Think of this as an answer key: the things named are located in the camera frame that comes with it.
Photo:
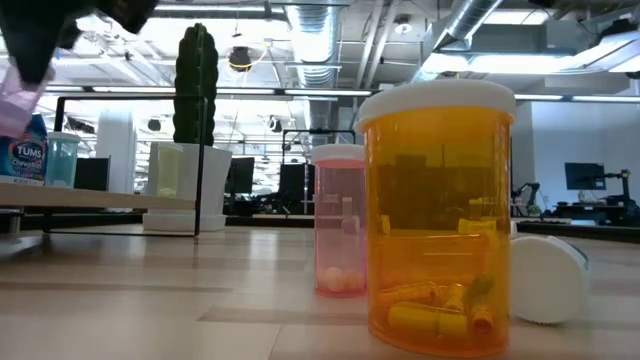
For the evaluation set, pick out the green cactus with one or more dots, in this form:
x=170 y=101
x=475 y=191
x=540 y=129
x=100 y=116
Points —
x=195 y=85

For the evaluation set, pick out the computer monitor on desk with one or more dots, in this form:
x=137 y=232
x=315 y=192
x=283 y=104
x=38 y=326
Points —
x=585 y=176

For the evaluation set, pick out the black monitor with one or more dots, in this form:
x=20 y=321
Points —
x=92 y=175
x=241 y=175
x=295 y=180

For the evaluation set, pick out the thin black background frame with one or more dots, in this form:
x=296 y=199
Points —
x=320 y=130

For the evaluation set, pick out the silver spiral air duct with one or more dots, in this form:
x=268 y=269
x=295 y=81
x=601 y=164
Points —
x=465 y=20
x=312 y=50

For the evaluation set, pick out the teal pill vial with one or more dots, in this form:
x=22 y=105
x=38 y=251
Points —
x=545 y=280

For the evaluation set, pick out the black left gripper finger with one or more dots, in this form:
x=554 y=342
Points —
x=30 y=55

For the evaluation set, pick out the large white round lid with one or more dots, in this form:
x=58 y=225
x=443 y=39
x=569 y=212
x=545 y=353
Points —
x=435 y=200

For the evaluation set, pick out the light blue pill vial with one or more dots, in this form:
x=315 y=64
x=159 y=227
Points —
x=62 y=165

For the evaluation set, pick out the black metal table frame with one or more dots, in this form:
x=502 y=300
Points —
x=270 y=221

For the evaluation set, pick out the white plant pot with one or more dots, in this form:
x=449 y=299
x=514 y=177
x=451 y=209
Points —
x=210 y=185

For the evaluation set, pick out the light wooden tray board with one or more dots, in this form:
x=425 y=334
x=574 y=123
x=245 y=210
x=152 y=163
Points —
x=100 y=198

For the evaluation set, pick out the background black robot arm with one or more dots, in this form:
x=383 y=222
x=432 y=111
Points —
x=624 y=190

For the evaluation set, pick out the black hanging ceiling camera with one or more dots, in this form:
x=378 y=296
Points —
x=240 y=57

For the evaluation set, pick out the long ceiling light strip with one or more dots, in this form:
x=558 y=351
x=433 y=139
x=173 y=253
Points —
x=575 y=98
x=325 y=92

